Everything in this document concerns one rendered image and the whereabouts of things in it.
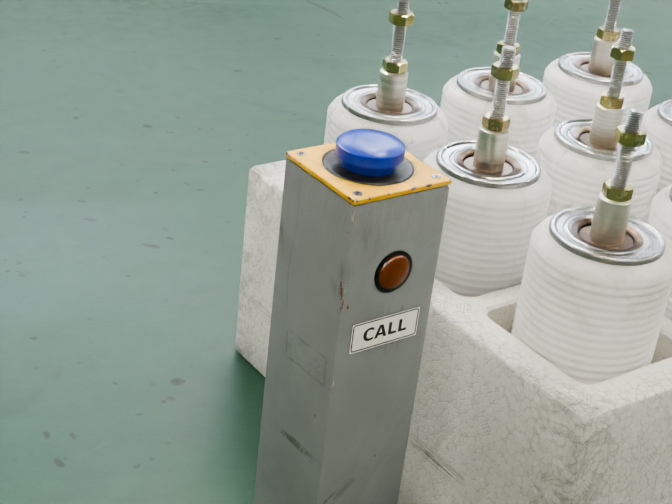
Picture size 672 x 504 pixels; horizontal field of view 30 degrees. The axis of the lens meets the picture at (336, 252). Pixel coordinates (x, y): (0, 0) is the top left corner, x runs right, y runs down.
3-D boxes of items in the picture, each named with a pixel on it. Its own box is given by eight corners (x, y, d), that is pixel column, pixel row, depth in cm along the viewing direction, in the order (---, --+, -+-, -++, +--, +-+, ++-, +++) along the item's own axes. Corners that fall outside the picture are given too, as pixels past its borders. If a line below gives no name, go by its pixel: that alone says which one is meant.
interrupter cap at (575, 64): (583, 53, 116) (585, 45, 116) (657, 77, 112) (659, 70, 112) (541, 69, 111) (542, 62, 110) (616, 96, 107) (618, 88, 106)
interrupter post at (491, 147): (465, 163, 91) (472, 121, 89) (494, 161, 92) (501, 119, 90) (480, 178, 89) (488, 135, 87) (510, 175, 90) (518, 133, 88)
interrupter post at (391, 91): (390, 118, 97) (395, 78, 95) (367, 108, 98) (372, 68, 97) (410, 111, 98) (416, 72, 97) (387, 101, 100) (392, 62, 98)
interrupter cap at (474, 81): (463, 104, 101) (465, 96, 101) (449, 71, 108) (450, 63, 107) (554, 111, 102) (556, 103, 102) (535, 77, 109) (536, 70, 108)
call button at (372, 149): (415, 181, 72) (420, 148, 71) (359, 192, 70) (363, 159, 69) (374, 154, 75) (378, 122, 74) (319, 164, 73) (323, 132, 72)
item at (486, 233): (370, 349, 101) (400, 142, 92) (476, 335, 104) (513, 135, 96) (422, 418, 93) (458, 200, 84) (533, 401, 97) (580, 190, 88)
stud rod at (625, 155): (601, 219, 81) (626, 110, 77) (605, 213, 82) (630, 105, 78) (616, 223, 81) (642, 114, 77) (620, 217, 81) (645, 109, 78)
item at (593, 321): (470, 472, 88) (515, 246, 79) (510, 404, 96) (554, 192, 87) (604, 519, 85) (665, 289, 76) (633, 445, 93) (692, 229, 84)
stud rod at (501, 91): (481, 145, 90) (499, 45, 86) (494, 144, 90) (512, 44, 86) (488, 151, 89) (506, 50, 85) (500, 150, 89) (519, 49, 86)
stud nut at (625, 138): (610, 142, 78) (613, 130, 78) (616, 133, 80) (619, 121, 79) (641, 150, 78) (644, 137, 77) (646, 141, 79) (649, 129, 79)
